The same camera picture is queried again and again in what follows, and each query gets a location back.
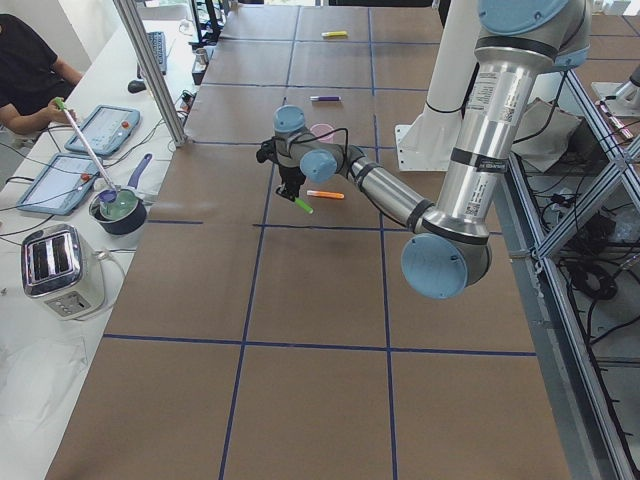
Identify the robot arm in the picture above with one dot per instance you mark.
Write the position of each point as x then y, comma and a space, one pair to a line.
517, 42

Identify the aluminium frame rail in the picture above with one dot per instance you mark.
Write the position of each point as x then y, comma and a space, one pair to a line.
573, 225

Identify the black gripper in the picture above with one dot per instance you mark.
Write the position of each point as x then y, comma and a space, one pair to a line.
290, 177

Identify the teach pendant tablet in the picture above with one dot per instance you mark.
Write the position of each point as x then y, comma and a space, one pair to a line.
61, 186
107, 128

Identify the person in black shirt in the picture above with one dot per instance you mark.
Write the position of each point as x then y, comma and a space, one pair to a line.
33, 76

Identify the small metal cup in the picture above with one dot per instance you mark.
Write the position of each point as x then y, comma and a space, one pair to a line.
201, 56

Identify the long stick with green tip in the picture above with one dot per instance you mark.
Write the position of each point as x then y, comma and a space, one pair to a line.
85, 145

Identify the green highlighter pen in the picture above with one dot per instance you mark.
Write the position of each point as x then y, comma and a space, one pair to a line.
303, 205

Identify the grey cloth bag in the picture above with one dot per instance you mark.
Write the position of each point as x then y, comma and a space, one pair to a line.
565, 133

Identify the orange highlighter pen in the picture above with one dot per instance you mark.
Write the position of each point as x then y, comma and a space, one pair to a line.
325, 194

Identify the dark pot with lid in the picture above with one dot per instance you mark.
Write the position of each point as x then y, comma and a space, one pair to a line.
118, 213

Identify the black computer mouse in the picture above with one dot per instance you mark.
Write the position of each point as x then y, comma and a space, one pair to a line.
136, 86

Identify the aluminium frame post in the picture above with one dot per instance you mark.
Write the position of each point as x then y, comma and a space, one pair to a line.
149, 68

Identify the silver white toaster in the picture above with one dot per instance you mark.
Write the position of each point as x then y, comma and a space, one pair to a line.
61, 272

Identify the near teach pendant tablet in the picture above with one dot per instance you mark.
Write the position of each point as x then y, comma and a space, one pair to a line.
61, 186

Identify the pink mesh pen holder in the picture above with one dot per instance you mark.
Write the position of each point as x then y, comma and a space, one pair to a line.
322, 132

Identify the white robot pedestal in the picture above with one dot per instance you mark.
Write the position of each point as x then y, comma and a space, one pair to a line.
427, 143

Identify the black keyboard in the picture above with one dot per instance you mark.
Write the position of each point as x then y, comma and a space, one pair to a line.
157, 41

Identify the far teach pendant tablet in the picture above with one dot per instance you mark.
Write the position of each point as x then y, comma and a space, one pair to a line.
107, 128

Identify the purple highlighter pen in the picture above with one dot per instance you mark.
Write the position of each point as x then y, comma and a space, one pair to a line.
325, 99

